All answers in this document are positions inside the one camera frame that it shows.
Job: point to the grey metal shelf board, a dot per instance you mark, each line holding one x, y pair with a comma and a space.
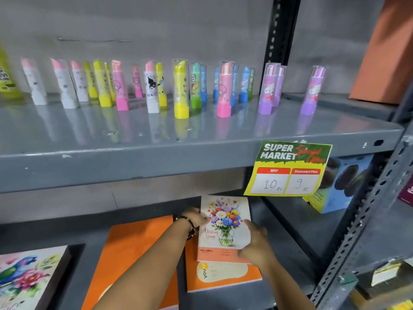
161, 148

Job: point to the black perforated shelf upright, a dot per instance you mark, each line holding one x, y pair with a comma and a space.
280, 32

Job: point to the yellow and green price tag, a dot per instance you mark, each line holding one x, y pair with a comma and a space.
287, 169

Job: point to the orange notebook with white label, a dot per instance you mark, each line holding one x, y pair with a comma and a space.
219, 274

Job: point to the row of lipstick-shaped erasers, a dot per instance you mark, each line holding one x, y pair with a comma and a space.
180, 90

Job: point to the person's right forearm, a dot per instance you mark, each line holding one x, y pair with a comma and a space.
284, 287

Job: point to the maroon packet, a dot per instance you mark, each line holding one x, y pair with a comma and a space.
407, 192

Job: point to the flower bouquet notebook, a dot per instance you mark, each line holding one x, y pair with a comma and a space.
226, 229

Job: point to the person's left hand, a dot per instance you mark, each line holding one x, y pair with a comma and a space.
193, 216

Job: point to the yellow-green bottle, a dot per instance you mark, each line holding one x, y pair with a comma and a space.
6, 77

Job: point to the blue and yellow product box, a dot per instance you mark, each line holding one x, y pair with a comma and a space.
342, 183

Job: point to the grey perforated shelf upright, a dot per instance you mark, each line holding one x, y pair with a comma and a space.
364, 222

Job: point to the parrot and flower notebook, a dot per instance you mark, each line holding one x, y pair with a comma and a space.
29, 277

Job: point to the person's right fingers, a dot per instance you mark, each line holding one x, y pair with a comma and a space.
255, 229

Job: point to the person's right hand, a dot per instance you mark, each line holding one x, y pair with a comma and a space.
258, 246

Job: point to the dark grey shelf board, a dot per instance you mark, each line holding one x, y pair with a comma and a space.
290, 235

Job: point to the plain orange notebook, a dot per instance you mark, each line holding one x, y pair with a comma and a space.
129, 255

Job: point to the orange cardboard box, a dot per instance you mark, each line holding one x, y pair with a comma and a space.
384, 54

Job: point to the yellow and white packet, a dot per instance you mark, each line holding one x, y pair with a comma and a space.
384, 274

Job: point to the person's left forearm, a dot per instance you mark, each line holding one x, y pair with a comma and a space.
151, 267

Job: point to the person's left fingers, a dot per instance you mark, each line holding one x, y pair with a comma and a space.
200, 218

